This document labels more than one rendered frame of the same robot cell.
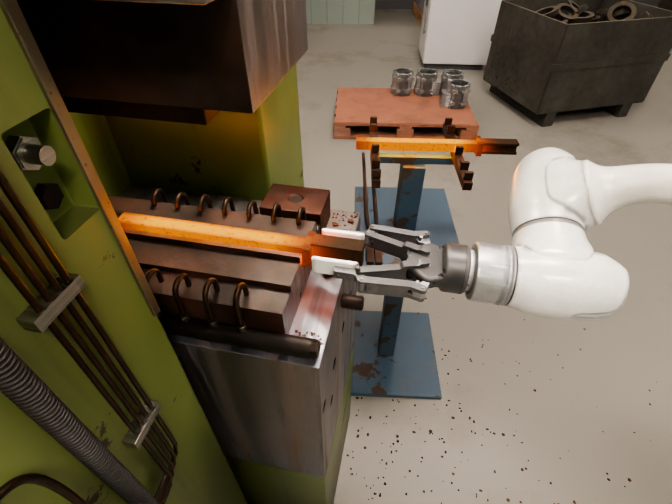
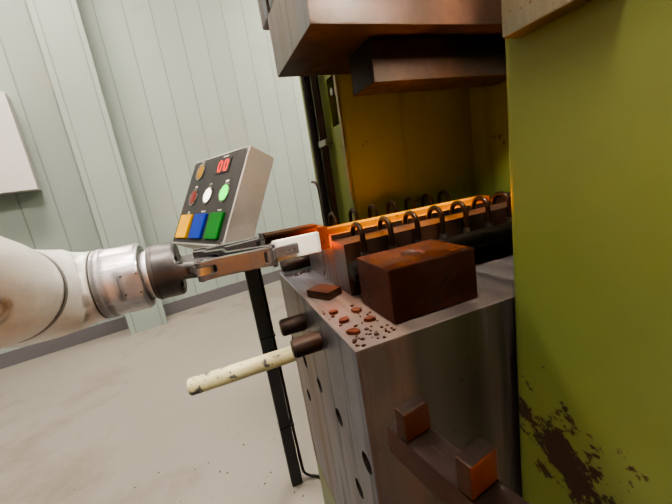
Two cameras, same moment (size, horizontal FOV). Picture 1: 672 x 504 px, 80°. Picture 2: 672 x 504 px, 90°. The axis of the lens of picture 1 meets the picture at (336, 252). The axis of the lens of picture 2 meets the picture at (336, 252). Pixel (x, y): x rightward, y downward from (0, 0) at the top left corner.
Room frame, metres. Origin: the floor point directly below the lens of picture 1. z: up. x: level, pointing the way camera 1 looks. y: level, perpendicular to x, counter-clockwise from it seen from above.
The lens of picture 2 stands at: (0.94, -0.21, 1.09)
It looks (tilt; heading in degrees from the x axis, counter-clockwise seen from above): 13 degrees down; 149
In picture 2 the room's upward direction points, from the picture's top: 9 degrees counter-clockwise
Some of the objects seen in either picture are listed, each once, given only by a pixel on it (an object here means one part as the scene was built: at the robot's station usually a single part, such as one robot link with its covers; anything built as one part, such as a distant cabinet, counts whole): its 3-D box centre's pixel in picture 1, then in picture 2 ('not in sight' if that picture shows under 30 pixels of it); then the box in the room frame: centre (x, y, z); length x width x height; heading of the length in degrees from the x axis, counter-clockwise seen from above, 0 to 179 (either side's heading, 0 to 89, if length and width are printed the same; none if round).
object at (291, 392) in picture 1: (220, 326); (461, 367); (0.55, 0.26, 0.69); 0.56 x 0.38 x 0.45; 78
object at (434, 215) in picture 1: (403, 227); not in sight; (0.94, -0.21, 0.67); 0.40 x 0.30 x 0.02; 177
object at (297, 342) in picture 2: not in sight; (306, 344); (0.55, -0.05, 0.87); 0.04 x 0.03 x 0.03; 78
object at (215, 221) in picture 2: not in sight; (215, 226); (0.01, -0.01, 1.01); 0.07 x 0.05 x 0.07; 13
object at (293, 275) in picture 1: (182, 257); (427, 232); (0.49, 0.26, 0.96); 0.42 x 0.20 x 0.09; 78
